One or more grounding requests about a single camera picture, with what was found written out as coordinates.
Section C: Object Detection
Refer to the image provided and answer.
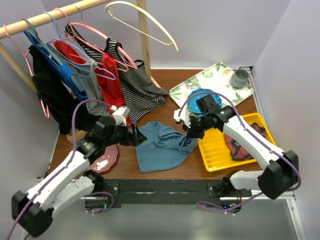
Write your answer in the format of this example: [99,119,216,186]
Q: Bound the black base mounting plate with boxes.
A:
[91,179,252,208]

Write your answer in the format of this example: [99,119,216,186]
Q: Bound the grey cup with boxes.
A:
[230,69,249,89]

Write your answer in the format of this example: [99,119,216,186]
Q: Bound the blue dotted plate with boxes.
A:
[187,88,223,114]

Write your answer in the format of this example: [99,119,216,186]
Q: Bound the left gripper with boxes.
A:
[104,120,147,147]

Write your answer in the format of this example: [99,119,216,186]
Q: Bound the royal blue tank top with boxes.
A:
[23,29,88,101]

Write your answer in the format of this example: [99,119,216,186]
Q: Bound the pink dotted plate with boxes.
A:
[86,144,119,174]

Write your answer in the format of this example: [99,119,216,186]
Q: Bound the black tank top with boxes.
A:
[28,44,101,136]

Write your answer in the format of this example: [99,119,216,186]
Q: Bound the red tank top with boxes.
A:
[59,46,125,113]

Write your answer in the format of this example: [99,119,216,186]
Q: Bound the maroon tank top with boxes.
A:
[223,122,268,161]

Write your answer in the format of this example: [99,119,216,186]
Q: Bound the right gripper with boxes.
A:
[183,114,211,140]

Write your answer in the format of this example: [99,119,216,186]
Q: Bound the grey tank top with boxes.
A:
[70,59,110,117]

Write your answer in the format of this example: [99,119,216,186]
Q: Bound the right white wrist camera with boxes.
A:
[173,107,191,126]

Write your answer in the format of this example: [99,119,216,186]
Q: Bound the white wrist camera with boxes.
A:
[173,107,191,126]
[110,105,130,126]

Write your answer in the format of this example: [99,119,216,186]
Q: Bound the grey blue hanger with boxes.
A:
[22,17,63,71]

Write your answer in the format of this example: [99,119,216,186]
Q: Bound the striped tank top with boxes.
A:
[65,23,168,122]

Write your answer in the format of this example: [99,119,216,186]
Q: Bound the floral serving tray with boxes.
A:
[169,62,254,107]

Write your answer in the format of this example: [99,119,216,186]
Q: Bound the light blue hanger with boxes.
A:
[43,11,117,81]

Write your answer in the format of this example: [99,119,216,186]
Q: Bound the yellow plastic bin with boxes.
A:
[198,112,276,172]

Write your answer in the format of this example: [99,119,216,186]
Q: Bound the pink hanger with black top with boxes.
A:
[3,24,50,119]

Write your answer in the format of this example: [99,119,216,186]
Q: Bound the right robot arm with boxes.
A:
[174,91,302,200]

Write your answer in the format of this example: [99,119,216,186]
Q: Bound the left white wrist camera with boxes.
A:
[110,105,130,126]

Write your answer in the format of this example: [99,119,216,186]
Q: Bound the pink hanger with striped top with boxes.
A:
[54,7,138,69]

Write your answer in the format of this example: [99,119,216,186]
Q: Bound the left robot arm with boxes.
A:
[11,116,147,238]

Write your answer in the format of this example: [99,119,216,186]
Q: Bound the cream empty hanger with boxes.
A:
[104,0,179,52]

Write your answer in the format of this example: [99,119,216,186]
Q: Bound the wooden clothes rack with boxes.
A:
[0,0,161,145]

